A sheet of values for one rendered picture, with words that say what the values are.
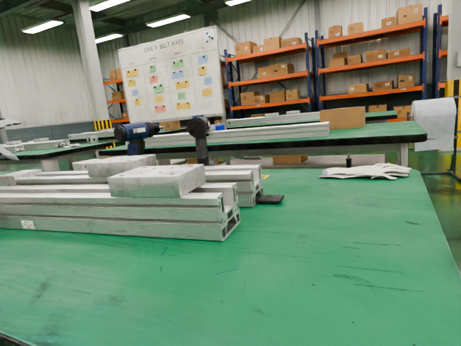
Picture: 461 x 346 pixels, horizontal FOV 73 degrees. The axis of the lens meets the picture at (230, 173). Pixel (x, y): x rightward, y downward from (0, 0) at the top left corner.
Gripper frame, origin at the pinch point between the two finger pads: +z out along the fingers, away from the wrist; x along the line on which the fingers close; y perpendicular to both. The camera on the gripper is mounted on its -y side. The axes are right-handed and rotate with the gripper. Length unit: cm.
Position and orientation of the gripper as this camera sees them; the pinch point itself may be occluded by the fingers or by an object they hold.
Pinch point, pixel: (21, 140)
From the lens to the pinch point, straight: 139.4
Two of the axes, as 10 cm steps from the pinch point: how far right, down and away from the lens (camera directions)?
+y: -8.0, 2.7, 5.3
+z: 5.8, 1.6, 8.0
